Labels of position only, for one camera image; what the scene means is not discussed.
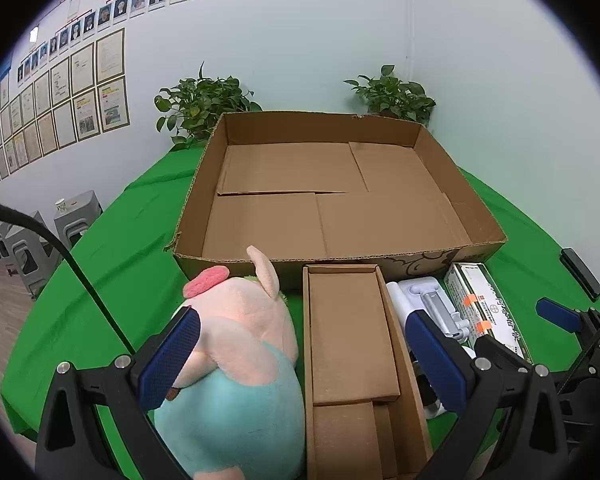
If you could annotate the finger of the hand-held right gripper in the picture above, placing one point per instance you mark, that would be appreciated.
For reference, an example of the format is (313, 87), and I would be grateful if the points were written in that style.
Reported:
(557, 311)
(582, 272)

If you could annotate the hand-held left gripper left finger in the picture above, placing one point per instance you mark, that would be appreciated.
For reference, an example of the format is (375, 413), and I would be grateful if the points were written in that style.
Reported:
(172, 355)

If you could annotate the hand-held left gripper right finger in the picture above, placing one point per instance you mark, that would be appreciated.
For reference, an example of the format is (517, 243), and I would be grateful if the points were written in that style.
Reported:
(440, 360)

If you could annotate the white phone stand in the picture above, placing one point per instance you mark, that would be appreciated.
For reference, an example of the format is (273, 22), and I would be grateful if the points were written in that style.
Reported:
(437, 305)

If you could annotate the pink pig plush toy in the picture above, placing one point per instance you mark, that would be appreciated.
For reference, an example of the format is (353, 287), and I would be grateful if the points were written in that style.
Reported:
(240, 410)

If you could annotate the narrow cardboard box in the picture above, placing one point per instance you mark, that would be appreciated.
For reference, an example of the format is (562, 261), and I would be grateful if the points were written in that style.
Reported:
(350, 335)

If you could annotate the large cardboard box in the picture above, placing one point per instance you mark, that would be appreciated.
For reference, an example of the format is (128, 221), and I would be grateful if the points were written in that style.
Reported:
(280, 170)

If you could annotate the green and white medicine box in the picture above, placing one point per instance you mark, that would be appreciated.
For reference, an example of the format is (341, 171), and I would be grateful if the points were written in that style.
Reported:
(480, 290)

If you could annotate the green tablecloth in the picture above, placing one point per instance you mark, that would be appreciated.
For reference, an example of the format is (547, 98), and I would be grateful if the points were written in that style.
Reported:
(110, 270)

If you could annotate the grey metal stool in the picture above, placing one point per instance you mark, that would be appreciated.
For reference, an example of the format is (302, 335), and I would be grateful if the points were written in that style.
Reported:
(77, 220)

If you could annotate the grey plastic stools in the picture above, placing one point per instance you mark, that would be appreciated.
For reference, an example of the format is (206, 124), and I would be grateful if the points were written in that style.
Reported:
(27, 255)

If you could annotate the white paper cup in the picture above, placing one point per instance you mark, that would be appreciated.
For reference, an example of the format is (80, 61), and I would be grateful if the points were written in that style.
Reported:
(61, 205)

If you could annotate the bushy green potted plant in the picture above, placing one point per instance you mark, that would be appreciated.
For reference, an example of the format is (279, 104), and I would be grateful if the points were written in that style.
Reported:
(205, 102)

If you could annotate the small green potted plant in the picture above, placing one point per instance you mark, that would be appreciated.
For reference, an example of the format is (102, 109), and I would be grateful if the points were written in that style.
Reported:
(395, 97)

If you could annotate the row of portrait photos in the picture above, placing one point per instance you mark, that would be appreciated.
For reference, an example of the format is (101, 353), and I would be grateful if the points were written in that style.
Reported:
(130, 2)

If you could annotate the wall of framed certificates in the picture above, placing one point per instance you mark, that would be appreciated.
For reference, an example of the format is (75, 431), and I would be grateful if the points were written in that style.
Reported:
(87, 95)

